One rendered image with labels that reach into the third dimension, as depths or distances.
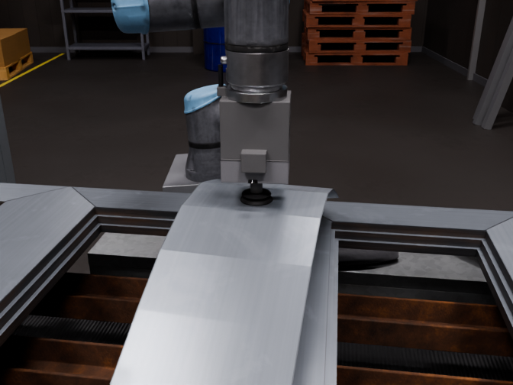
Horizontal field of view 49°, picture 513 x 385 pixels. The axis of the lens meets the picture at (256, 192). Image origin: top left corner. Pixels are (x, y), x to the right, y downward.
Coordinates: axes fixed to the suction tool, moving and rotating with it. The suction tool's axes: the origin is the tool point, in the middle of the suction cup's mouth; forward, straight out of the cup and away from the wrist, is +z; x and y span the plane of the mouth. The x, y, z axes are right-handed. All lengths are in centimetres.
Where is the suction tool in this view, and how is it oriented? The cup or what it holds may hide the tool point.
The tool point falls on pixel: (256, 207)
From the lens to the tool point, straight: 74.4
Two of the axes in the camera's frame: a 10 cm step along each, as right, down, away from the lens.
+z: 0.0, 9.2, 3.9
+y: 10.0, 0.3, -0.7
